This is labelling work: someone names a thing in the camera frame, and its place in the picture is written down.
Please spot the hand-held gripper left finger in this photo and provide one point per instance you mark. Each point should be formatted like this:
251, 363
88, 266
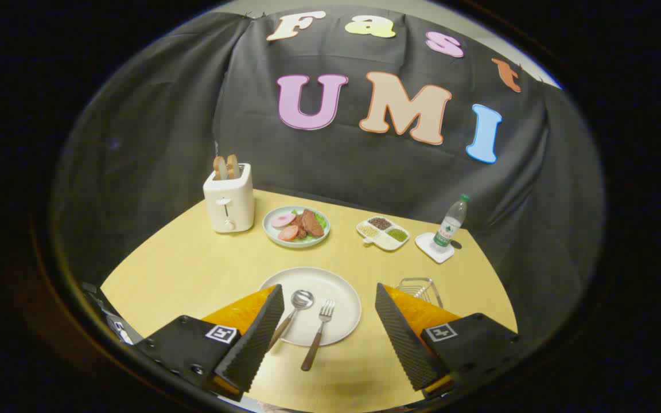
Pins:
256, 335

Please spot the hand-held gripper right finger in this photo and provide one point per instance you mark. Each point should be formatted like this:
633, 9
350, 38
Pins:
405, 338

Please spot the white round plate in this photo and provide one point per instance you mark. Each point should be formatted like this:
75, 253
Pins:
330, 287

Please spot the white square coaster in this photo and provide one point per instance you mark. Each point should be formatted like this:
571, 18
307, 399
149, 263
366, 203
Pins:
429, 248

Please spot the white divided condiment dish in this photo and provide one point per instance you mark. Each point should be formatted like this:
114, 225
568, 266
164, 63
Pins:
383, 233

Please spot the red sausage slice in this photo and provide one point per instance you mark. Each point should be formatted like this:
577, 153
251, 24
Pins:
288, 232

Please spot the light green plate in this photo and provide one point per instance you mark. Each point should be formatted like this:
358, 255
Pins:
296, 227

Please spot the pink ham slice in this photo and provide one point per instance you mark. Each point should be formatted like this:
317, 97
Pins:
282, 220

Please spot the plastic water bottle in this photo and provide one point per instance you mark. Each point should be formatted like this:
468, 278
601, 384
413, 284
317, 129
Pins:
450, 225

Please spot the brown meat pieces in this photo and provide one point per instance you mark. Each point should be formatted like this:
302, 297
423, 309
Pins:
311, 223

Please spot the green lettuce leaf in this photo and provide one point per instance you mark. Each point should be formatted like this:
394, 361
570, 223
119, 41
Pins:
320, 219

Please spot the white toaster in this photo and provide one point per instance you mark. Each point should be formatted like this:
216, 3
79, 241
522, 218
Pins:
229, 201

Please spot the toast slice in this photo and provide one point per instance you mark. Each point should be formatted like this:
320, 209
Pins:
220, 168
233, 166

